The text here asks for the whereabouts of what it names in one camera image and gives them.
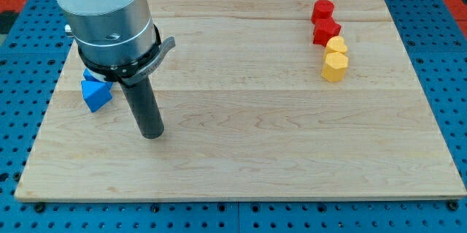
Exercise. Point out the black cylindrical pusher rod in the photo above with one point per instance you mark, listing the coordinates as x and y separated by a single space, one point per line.
141 100

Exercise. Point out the yellow hexagon block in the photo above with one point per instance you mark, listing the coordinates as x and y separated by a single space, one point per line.
334 67

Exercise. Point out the blue block behind triangle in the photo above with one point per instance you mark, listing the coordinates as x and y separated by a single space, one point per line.
89 76

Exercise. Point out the light wooden board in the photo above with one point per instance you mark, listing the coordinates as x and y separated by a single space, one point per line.
248 116

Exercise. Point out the black clamp with metal lever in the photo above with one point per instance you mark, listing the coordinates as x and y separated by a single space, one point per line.
146 65

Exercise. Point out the red star block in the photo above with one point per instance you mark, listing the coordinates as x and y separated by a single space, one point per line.
324 29

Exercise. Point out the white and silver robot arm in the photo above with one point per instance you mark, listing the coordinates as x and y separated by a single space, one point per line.
110 32

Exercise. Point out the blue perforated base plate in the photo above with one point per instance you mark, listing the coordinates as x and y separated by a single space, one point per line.
33 51

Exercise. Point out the yellow heart block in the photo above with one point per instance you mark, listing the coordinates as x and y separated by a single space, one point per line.
335 44

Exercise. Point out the red cylinder block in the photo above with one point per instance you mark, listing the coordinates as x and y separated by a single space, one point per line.
322 9

